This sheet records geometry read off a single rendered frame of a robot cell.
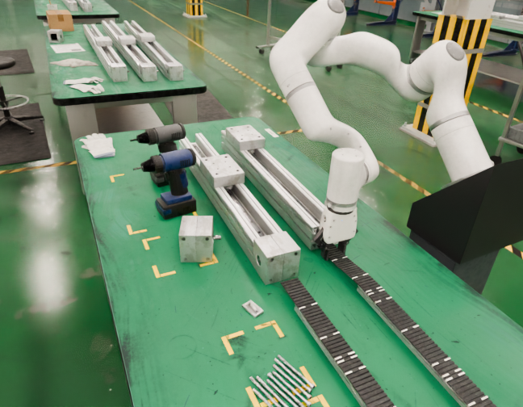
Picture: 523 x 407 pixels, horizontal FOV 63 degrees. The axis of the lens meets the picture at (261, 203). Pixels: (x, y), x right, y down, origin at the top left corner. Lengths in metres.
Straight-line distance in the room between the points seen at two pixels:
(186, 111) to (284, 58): 1.81
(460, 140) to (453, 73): 0.20
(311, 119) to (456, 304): 0.61
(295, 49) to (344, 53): 0.20
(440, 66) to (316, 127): 0.45
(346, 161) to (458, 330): 0.50
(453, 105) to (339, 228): 0.52
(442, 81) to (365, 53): 0.24
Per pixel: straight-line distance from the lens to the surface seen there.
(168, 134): 1.57
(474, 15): 4.31
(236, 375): 0.98
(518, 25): 6.57
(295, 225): 1.36
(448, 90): 1.42
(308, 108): 1.16
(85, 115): 2.85
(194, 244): 1.21
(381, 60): 1.39
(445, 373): 1.04
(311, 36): 1.25
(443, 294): 1.28
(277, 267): 1.15
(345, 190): 1.13
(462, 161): 1.39
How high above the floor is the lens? 1.57
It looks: 31 degrees down
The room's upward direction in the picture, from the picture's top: 3 degrees clockwise
